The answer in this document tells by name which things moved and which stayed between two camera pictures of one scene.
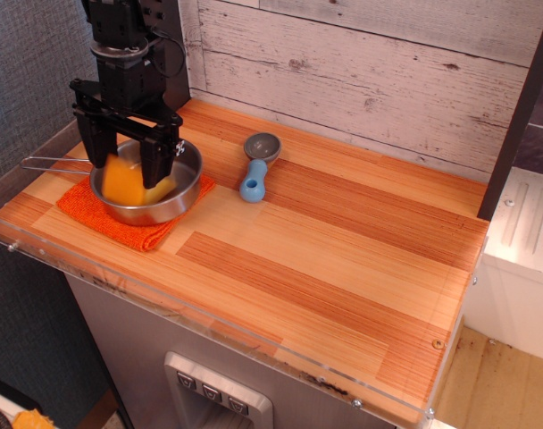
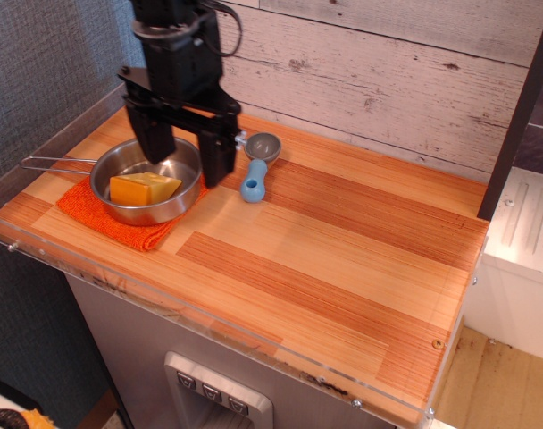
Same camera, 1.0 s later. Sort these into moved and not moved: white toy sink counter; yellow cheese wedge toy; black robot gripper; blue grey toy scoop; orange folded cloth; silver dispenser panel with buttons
Moved: black robot gripper; yellow cheese wedge toy
Not moved: white toy sink counter; silver dispenser panel with buttons; orange folded cloth; blue grey toy scoop
